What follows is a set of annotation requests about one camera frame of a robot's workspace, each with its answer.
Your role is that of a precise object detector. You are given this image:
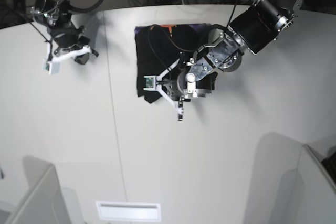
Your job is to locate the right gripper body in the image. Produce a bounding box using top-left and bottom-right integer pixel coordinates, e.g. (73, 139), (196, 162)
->
(49, 24), (89, 57)

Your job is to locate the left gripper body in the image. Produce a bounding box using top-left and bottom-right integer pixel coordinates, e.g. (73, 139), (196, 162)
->
(167, 67), (213, 101)

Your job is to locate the black T-shirt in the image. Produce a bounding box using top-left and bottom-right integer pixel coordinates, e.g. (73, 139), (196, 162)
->
(135, 24), (214, 104)

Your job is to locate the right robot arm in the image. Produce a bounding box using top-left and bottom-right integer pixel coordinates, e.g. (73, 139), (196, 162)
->
(31, 0), (104, 67)

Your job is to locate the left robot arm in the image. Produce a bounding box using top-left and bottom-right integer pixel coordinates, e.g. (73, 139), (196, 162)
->
(143, 0), (303, 121)

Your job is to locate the black keyboard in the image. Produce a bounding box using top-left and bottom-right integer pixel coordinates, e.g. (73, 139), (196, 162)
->
(322, 153), (336, 182)

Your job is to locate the right white partition panel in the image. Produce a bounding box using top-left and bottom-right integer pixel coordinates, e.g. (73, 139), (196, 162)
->
(274, 145), (335, 223)

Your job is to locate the white partition panel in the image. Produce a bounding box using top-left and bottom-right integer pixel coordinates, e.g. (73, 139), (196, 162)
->
(274, 145), (335, 223)
(1, 156), (71, 223)

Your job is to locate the left white partition panel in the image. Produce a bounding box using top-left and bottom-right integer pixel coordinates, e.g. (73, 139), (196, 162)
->
(1, 156), (71, 223)

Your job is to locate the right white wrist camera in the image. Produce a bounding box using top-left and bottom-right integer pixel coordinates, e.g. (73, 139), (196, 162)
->
(43, 44), (93, 74)

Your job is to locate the table cable slot cover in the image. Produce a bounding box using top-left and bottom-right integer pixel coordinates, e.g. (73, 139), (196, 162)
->
(96, 201), (162, 222)

